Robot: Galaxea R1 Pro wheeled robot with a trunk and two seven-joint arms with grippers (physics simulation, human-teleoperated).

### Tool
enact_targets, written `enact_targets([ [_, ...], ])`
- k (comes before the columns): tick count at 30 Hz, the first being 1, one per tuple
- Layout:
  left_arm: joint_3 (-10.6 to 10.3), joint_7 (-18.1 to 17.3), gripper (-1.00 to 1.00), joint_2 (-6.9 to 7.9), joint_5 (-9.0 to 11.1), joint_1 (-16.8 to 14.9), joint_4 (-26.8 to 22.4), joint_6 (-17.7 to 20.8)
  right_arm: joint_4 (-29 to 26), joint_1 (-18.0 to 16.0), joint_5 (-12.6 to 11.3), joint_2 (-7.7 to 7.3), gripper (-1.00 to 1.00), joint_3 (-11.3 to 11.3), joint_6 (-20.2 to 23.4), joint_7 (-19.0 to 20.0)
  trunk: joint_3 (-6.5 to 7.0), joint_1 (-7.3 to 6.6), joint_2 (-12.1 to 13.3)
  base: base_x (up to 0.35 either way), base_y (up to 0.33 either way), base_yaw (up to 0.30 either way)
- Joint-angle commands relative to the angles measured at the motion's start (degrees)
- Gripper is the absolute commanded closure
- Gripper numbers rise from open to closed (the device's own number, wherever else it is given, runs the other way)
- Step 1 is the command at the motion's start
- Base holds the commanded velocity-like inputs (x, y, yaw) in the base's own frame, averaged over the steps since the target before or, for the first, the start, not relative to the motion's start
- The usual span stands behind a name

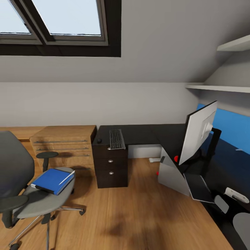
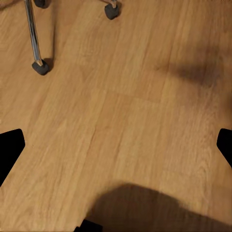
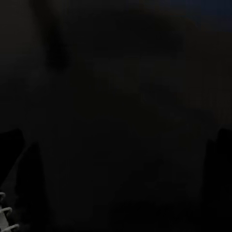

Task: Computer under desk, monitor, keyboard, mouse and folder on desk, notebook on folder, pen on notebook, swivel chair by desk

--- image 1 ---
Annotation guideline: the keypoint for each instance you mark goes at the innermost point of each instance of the fixed window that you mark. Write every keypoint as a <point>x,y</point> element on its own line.
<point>70,28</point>

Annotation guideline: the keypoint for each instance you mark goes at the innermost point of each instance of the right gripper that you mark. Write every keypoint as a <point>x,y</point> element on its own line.
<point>214,193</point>

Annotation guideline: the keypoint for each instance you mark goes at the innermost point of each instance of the notebook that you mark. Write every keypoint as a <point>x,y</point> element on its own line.
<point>198,188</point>

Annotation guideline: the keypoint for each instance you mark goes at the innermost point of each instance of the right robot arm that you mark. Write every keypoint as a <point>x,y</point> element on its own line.
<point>236,214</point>

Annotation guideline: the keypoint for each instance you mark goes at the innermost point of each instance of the swivel chair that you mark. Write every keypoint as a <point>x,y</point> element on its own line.
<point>17,169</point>

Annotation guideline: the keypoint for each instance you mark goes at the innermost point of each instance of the folder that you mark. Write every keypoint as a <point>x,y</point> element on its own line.
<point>51,181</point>

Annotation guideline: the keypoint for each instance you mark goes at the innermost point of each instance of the keyboard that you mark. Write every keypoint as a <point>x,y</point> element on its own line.
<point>116,140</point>

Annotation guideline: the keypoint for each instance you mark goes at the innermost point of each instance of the monitor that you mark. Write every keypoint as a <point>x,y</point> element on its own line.
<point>197,128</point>

